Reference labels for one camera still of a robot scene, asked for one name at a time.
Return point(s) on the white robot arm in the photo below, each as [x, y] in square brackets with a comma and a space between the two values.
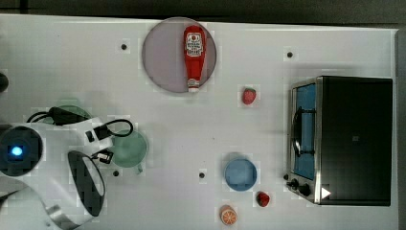
[63, 187]

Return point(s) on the green mug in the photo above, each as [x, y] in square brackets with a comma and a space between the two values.
[130, 149]

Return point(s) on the red strawberry near plate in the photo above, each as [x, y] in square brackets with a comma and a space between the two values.
[249, 95]

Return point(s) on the blue bowl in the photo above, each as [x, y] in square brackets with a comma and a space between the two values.
[240, 174]

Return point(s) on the round pink plate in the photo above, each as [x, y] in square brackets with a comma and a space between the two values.
[163, 54]

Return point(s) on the red ketchup bottle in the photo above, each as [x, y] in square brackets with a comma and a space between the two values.
[194, 55]

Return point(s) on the red strawberry near oven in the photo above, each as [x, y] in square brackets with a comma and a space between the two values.
[263, 199]

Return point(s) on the green perforated colander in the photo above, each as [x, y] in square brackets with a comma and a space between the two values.
[66, 115]

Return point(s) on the stainless toaster oven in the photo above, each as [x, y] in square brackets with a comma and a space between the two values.
[341, 141]

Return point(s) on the dark object left edge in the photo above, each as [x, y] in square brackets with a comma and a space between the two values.
[4, 82]

